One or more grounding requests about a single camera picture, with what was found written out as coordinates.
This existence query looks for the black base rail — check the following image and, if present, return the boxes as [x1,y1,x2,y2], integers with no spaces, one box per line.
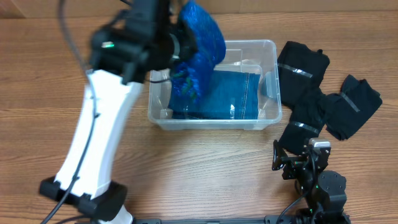
[93,214,352,224]

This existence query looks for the clear plastic storage bin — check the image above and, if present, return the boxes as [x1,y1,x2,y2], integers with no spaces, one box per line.
[148,40,282,130]

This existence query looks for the black cloth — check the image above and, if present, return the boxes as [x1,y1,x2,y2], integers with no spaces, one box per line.
[326,75,382,141]
[279,88,328,155]
[277,41,330,109]

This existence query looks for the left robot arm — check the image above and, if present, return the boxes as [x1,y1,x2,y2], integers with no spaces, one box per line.
[39,1,197,223]

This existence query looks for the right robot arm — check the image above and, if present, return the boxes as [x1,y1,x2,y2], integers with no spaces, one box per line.
[266,138,351,224]

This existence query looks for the blue denim jeans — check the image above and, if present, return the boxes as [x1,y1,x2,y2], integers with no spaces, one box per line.
[169,71,260,119]

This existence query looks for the blue green sequin cloth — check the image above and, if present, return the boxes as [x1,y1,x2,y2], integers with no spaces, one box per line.
[171,1,226,103]

